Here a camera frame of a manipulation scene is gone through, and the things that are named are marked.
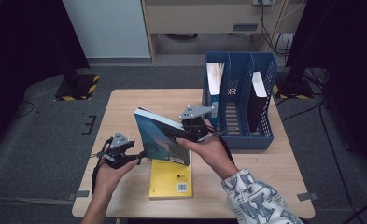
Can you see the beige cabinet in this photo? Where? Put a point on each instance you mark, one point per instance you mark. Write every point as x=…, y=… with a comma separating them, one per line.
x=203, y=18

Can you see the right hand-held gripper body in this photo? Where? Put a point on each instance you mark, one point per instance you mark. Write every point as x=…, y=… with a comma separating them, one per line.
x=196, y=129

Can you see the white panel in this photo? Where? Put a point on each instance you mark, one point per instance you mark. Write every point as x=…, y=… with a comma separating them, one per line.
x=109, y=28

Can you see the person's right hand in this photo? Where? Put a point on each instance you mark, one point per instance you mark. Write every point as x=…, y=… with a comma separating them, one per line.
x=212, y=152

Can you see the white power strip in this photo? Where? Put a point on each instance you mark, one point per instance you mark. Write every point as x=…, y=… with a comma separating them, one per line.
x=263, y=2

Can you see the black tape marks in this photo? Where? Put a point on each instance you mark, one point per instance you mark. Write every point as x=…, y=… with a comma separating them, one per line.
x=91, y=125

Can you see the person's left hand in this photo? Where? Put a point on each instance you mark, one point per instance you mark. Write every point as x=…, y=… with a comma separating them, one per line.
x=109, y=182

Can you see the grey floor mat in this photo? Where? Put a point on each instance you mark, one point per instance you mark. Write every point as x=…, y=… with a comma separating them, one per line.
x=47, y=149

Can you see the black curtain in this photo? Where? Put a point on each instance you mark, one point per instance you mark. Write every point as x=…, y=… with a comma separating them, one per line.
x=349, y=46
x=22, y=46

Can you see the striped stand base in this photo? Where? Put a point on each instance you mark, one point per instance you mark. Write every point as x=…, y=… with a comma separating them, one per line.
x=84, y=87
x=296, y=90

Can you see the teal illustrated book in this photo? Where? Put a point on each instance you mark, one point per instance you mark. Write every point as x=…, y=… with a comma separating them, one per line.
x=162, y=140

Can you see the yellow book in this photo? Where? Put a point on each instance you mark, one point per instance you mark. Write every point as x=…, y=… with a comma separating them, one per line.
x=170, y=183

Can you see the grey tape strip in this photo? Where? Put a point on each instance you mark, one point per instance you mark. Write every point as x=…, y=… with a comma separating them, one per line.
x=307, y=196
x=78, y=195

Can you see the blue book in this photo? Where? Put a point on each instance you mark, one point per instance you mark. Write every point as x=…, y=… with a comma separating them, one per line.
x=214, y=84

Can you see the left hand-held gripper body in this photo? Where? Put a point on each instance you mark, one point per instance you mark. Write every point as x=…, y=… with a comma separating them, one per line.
x=117, y=155

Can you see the grey vent plate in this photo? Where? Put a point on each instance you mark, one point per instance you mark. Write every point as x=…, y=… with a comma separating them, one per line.
x=245, y=27

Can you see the black book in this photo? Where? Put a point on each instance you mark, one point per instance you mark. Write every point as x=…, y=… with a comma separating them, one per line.
x=256, y=105

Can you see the blue file rack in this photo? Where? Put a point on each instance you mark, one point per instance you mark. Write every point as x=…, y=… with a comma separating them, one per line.
x=249, y=141

